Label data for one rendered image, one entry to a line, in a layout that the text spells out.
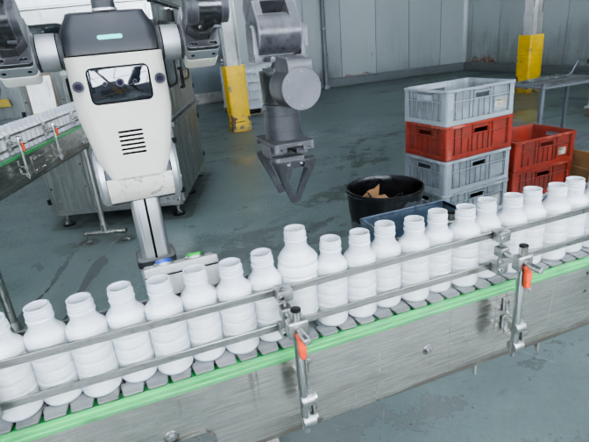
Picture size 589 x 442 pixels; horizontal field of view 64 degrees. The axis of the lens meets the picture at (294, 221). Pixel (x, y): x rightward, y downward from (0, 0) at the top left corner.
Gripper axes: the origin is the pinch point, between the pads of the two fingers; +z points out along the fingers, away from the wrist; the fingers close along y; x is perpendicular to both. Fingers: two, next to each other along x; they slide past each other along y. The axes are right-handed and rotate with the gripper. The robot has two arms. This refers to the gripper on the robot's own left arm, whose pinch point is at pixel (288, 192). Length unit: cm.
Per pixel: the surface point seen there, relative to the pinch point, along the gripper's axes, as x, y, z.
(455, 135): -171, 173, 40
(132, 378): 30.0, -2.7, 24.9
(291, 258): 1.5, -2.6, 10.7
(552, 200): -57, -2, 12
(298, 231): -0.4, -2.2, 6.3
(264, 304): 7.1, -2.7, 18.0
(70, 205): 81, 392, 100
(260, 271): 6.8, -1.7, 12.2
